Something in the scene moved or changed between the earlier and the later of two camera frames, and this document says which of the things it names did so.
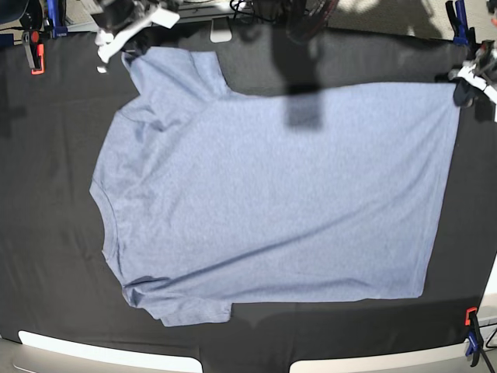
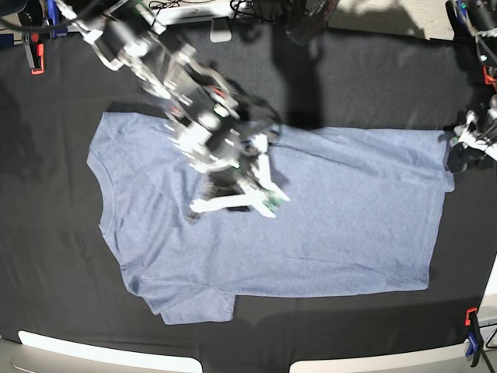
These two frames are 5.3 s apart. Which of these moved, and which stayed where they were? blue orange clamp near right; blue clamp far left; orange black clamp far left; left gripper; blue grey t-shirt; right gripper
Moved: right gripper; blue grey t-shirt; left gripper
Stayed: blue clamp far left; blue orange clamp near right; orange black clamp far left
